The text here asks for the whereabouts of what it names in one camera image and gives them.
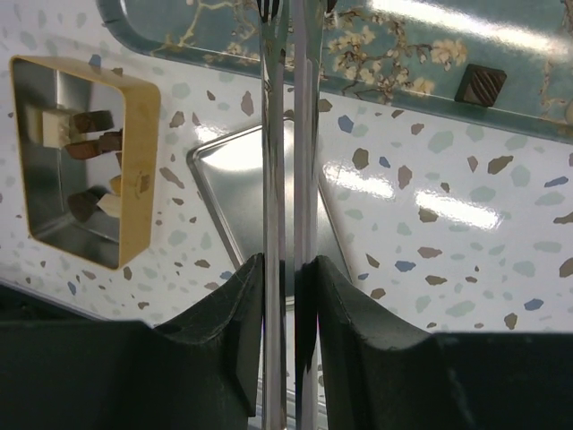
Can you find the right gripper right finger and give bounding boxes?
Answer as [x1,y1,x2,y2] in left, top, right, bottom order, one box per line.
[302,256,572,429]

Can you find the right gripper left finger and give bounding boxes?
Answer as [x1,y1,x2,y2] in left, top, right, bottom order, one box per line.
[1,254,263,429]

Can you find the white cube chocolate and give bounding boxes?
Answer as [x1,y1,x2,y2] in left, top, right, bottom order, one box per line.
[97,193,121,219]

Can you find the caramel chocolate cube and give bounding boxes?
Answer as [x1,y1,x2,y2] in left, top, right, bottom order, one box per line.
[109,175,122,195]

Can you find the dark cube chocolate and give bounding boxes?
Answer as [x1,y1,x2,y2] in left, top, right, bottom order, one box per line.
[72,110,115,133]
[64,130,124,160]

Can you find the white bar chocolate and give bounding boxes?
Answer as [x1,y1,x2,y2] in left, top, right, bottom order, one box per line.
[24,105,86,149]

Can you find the silver metal tongs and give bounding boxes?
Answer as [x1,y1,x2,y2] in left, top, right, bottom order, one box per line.
[258,1,336,429]

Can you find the dark square chocolate on tray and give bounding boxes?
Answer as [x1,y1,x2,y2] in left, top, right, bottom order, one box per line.
[454,64,507,108]

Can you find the white oval chocolate tray right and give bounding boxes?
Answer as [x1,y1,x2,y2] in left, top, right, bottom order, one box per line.
[565,101,573,125]

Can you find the silver metal tin lid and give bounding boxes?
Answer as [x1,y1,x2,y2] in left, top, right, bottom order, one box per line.
[187,116,351,280]

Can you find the gold metal tin box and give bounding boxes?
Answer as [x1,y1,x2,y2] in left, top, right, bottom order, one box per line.
[10,56,160,270]

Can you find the floral teal serving tray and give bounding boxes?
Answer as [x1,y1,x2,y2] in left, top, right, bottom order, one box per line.
[98,1,572,142]

